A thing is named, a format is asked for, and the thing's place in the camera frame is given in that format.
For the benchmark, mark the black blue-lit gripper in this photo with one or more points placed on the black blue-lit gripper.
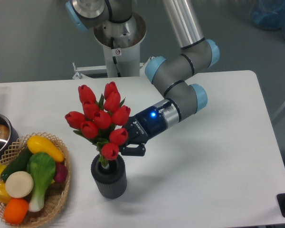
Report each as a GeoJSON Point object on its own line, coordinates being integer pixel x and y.
{"type": "Point", "coordinates": [141, 128]}

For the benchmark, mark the red tulip bouquet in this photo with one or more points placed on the red tulip bouquet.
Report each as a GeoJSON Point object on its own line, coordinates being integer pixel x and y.
{"type": "Point", "coordinates": [101, 121]}

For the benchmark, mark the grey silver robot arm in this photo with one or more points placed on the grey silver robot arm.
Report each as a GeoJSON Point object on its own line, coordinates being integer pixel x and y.
{"type": "Point", "coordinates": [180, 100]}

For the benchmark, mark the dark grey ribbed vase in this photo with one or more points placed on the dark grey ribbed vase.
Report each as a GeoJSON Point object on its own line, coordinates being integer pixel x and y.
{"type": "Point", "coordinates": [111, 182]}

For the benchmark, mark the purple red radish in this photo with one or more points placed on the purple red radish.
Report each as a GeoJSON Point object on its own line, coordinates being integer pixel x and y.
{"type": "Point", "coordinates": [61, 173]}

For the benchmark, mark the woven wicker basket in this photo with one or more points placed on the woven wicker basket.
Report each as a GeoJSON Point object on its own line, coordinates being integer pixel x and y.
{"type": "Point", "coordinates": [56, 194]}

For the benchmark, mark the green bok choy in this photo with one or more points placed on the green bok choy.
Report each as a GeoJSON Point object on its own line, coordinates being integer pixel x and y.
{"type": "Point", "coordinates": [42, 168]}

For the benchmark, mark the yellow squash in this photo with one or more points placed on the yellow squash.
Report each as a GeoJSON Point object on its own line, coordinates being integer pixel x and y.
{"type": "Point", "coordinates": [38, 143]}

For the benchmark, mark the green cucumber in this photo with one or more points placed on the green cucumber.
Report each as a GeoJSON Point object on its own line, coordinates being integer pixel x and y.
{"type": "Point", "coordinates": [18, 164]}

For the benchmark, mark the cream round radish slice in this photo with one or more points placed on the cream round radish slice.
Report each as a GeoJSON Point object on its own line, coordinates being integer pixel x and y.
{"type": "Point", "coordinates": [19, 184]}

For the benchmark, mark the orange fruit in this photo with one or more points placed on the orange fruit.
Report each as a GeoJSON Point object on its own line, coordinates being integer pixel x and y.
{"type": "Point", "coordinates": [15, 211]}

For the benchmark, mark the yellow bell pepper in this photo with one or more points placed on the yellow bell pepper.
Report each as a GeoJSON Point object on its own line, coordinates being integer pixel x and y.
{"type": "Point", "coordinates": [4, 196]}

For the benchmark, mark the blue plastic bag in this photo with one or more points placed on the blue plastic bag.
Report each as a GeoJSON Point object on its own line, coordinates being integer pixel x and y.
{"type": "Point", "coordinates": [269, 15]}

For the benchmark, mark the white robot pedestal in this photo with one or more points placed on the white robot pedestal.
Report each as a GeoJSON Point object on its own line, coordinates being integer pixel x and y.
{"type": "Point", "coordinates": [121, 43]}

